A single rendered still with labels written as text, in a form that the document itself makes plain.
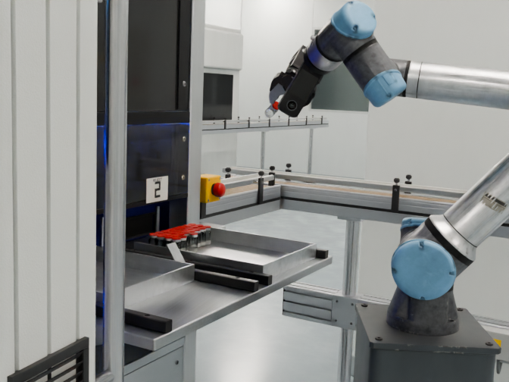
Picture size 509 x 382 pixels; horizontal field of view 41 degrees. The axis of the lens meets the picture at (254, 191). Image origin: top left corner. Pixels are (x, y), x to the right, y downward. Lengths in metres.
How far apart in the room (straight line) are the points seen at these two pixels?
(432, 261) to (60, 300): 0.76
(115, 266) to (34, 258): 0.16
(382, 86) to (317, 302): 1.40
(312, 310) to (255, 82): 8.38
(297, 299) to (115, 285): 1.84
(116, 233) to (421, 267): 0.67
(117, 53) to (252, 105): 10.04
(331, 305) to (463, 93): 1.31
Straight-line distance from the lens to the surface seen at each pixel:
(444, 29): 2.95
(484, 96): 1.42
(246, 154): 10.88
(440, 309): 1.47
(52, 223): 0.68
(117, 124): 0.78
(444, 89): 1.42
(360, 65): 1.30
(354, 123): 10.06
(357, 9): 1.31
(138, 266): 1.49
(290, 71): 1.45
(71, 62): 0.69
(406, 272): 1.30
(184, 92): 1.78
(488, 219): 1.30
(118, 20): 0.78
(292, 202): 2.51
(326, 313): 2.57
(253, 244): 1.72
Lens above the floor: 1.26
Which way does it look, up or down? 8 degrees down
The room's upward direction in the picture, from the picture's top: 2 degrees clockwise
